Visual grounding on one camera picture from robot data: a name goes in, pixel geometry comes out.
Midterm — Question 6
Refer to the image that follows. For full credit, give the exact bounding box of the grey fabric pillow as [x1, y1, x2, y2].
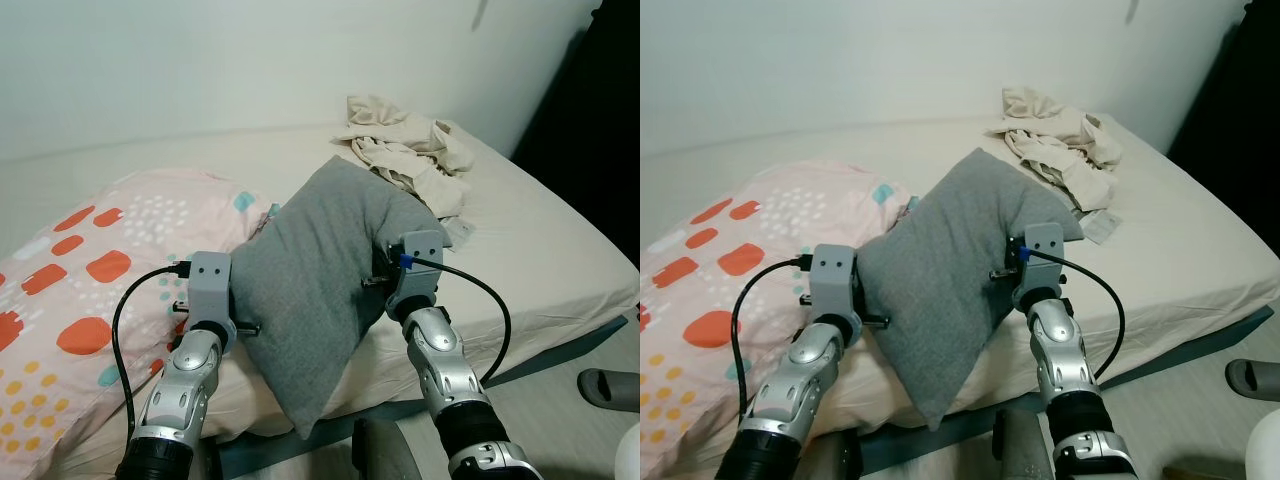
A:
[858, 148, 1086, 431]
[230, 155, 451, 441]

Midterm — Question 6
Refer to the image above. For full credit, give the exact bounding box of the crumpled beige blanket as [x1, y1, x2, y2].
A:
[332, 95, 483, 219]
[985, 87, 1126, 213]

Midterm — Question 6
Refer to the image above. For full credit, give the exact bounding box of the pink patterned quilt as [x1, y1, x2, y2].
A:
[640, 160, 916, 480]
[0, 168, 286, 480]

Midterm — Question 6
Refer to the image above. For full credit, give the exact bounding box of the bed with beige sheet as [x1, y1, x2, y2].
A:
[0, 120, 640, 471]
[640, 112, 1280, 471]

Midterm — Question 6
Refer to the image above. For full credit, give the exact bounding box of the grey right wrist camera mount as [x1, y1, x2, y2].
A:
[1012, 223, 1066, 296]
[385, 230, 446, 306]

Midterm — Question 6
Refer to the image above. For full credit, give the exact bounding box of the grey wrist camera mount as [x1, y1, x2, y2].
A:
[810, 243, 861, 321]
[385, 230, 446, 306]
[185, 252, 236, 326]
[1012, 223, 1066, 296]

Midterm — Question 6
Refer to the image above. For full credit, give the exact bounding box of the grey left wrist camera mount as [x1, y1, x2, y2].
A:
[185, 252, 236, 326]
[810, 243, 861, 321]

